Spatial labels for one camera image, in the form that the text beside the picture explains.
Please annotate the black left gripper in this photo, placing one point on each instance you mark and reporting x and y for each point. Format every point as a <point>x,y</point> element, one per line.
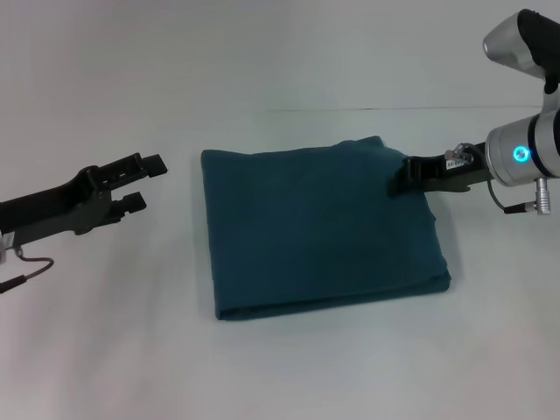
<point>52,210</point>

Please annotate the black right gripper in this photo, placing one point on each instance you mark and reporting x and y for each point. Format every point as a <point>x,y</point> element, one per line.
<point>455,172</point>

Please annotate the teal blue t-shirt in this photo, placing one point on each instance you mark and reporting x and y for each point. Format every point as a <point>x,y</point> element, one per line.
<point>324,227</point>

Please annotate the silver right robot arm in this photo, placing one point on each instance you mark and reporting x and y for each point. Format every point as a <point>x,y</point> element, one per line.
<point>529,144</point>

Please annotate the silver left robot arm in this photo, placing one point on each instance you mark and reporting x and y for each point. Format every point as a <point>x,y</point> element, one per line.
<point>5,249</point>

